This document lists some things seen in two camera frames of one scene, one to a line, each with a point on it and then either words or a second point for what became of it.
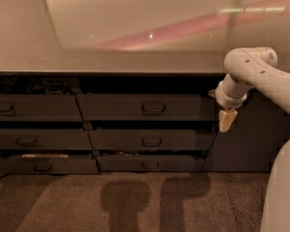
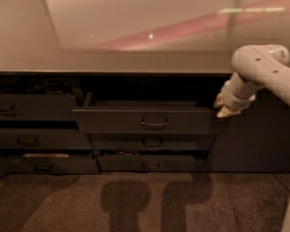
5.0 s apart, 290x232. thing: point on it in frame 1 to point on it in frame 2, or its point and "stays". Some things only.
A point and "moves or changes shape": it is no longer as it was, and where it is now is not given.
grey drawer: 40,139 stays
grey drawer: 140,106 moves or changes shape
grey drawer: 44,163 stays
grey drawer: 35,107 stays
